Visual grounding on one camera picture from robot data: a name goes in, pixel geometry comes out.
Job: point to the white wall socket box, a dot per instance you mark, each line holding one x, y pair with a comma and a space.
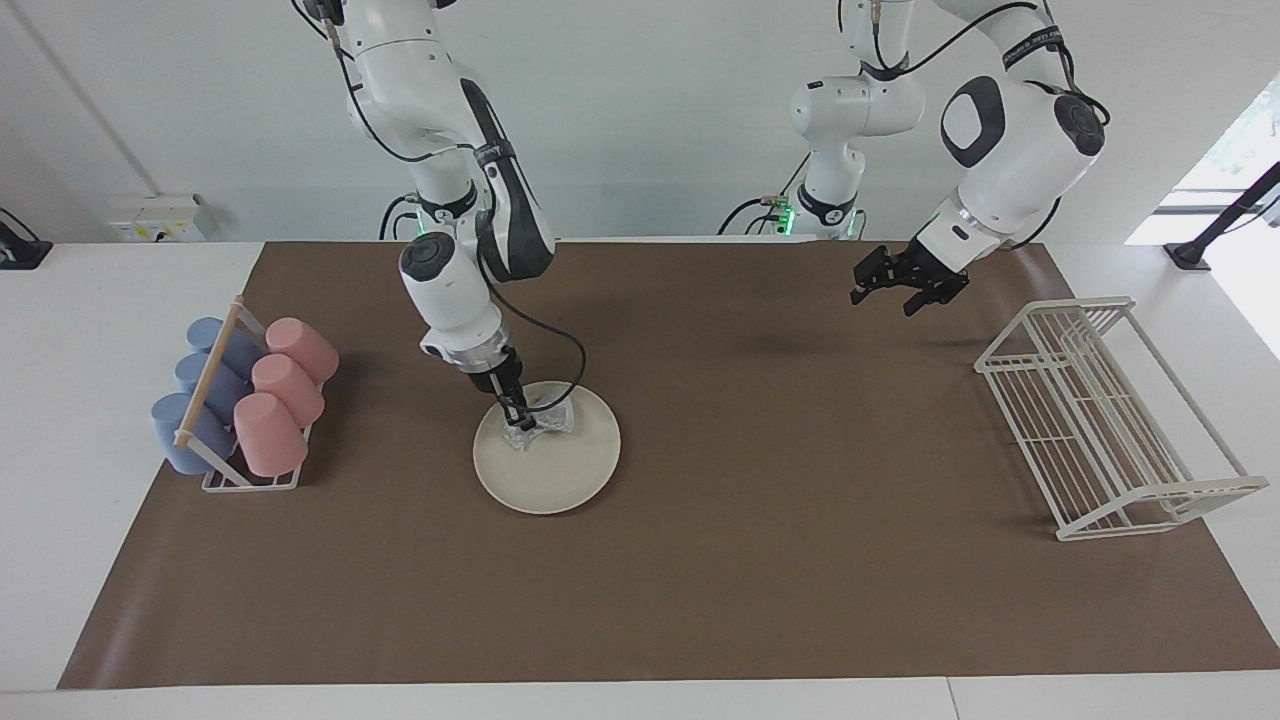
155, 215

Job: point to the black angled stand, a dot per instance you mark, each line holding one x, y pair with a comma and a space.
1215, 225

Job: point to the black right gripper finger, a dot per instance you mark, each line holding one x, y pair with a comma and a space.
524, 408
511, 408

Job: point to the cream round plate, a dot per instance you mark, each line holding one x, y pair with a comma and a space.
560, 480

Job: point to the black table clamp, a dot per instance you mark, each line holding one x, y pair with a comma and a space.
22, 252

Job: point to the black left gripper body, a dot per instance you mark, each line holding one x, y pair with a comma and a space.
930, 268

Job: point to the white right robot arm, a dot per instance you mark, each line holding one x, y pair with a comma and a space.
450, 290

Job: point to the pink plastic cup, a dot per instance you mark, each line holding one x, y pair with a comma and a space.
290, 390
270, 435
303, 350

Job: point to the blue plastic cup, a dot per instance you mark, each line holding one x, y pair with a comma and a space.
205, 333
195, 372
175, 430

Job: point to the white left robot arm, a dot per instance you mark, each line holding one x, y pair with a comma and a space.
1020, 150

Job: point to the brown table mat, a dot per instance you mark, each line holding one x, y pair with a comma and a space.
760, 600

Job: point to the white cup holder rack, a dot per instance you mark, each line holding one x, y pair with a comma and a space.
212, 372

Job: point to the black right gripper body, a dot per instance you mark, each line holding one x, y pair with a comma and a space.
490, 372

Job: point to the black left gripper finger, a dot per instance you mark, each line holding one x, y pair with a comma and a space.
880, 268
935, 297

